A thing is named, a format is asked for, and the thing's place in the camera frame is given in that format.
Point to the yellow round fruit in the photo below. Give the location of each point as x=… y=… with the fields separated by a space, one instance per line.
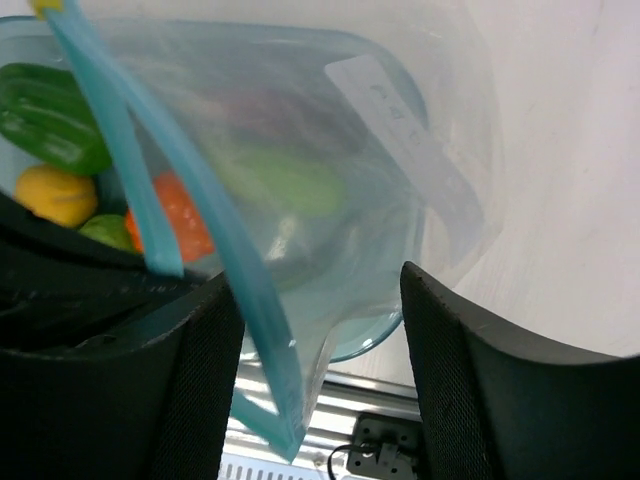
x=63 y=198

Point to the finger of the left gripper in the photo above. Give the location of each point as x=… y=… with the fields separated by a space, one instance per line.
x=59 y=287

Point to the teal plastic tray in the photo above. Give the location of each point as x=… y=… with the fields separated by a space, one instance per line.
x=337 y=275

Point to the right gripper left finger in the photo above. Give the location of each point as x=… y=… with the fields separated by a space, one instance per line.
x=127 y=406

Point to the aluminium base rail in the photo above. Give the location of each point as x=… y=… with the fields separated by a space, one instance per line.
x=380 y=386

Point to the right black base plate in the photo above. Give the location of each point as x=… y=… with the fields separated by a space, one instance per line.
x=389 y=448

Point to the clear zip top bag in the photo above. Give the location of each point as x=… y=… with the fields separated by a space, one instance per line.
x=438 y=128

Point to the purple eggplant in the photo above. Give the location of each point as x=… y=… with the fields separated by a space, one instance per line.
x=325 y=124

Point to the light green custard apple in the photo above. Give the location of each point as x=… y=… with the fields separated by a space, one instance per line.
x=110 y=230

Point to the green bell pepper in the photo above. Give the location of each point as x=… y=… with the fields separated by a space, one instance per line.
x=44 y=113

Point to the light green bitter gourd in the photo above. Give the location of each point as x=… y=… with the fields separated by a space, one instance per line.
x=281 y=181

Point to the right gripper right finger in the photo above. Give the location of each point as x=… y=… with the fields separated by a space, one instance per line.
x=498 y=401

